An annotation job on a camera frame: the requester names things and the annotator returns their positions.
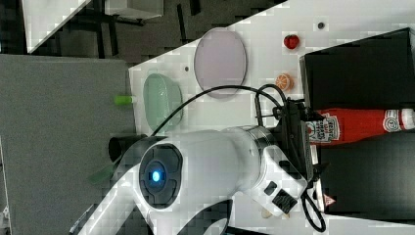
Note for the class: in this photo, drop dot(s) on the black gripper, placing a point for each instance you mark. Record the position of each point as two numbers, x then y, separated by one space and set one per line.
293 138

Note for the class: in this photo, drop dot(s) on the red ketchup bottle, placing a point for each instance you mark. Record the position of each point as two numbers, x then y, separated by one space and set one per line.
343 126

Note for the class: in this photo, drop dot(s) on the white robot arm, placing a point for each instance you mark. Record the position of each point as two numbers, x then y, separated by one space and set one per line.
184 184

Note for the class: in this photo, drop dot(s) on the black toaster oven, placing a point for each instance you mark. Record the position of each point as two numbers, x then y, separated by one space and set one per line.
364 90

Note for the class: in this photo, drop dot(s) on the orange slice toy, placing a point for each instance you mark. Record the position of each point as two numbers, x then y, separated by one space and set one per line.
284 81

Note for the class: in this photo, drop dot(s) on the red strawberry toy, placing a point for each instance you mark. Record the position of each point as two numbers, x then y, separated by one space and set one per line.
291 41

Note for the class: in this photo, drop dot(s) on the round purple plate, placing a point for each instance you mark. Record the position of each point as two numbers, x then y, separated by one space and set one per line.
220 59

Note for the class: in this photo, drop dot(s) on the green perforated colander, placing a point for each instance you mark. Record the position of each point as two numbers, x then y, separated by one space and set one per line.
161 97

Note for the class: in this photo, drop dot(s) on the green cylinder toy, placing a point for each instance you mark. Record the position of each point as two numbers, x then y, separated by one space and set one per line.
122 100

